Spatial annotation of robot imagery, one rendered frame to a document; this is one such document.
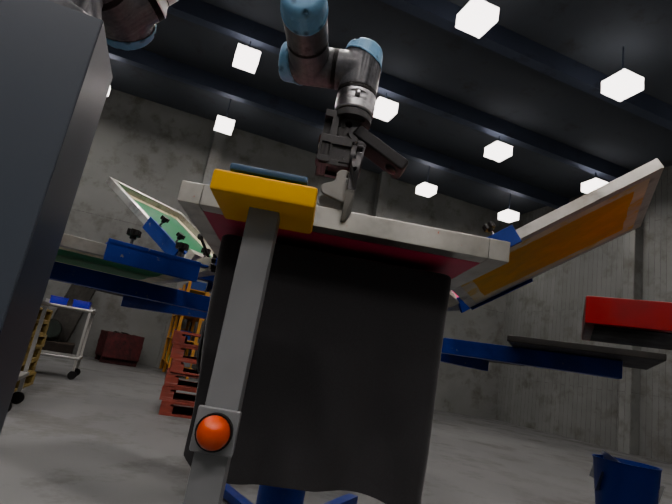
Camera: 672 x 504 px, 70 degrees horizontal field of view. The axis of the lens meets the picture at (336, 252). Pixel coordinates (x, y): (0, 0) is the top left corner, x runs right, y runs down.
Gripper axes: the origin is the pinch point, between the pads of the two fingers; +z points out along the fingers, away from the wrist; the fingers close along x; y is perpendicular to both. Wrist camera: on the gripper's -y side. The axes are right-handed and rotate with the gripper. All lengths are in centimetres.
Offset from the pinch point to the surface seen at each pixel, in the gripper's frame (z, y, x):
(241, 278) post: 17.3, 12.7, 20.7
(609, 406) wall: -15, -736, -1033
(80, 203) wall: -264, 582, -1054
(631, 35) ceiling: -569, -423, -532
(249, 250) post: 13.5, 12.5, 20.8
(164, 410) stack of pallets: 88, 121, -424
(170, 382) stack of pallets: 61, 123, -425
